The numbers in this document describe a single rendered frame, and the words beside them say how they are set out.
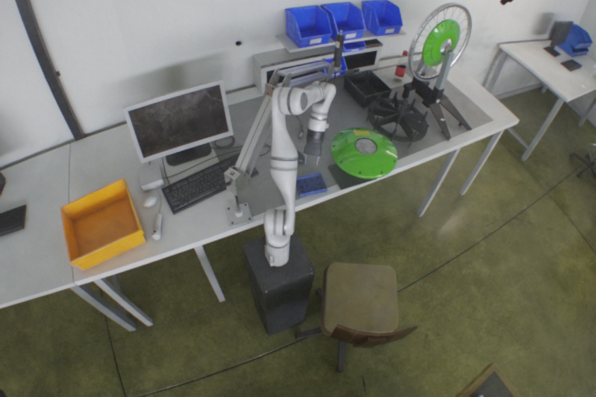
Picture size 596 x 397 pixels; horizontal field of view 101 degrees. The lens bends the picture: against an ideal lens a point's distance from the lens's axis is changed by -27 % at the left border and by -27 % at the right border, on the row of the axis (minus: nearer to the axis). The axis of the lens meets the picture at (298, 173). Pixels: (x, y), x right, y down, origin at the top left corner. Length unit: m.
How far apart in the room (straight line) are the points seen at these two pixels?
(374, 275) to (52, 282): 1.52
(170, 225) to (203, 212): 0.16
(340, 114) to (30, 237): 1.80
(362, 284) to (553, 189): 2.70
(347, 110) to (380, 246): 1.06
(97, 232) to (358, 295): 1.25
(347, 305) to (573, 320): 2.15
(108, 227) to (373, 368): 1.71
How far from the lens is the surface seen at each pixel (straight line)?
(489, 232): 3.01
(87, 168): 1.93
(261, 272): 1.42
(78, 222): 1.72
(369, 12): 2.21
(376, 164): 1.49
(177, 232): 1.49
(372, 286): 1.69
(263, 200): 1.52
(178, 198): 1.55
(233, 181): 1.25
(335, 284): 1.66
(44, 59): 1.88
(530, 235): 3.27
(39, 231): 1.83
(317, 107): 1.40
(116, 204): 1.68
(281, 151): 1.10
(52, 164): 2.10
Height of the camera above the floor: 2.15
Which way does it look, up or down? 50 degrees down
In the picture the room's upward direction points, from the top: 4 degrees clockwise
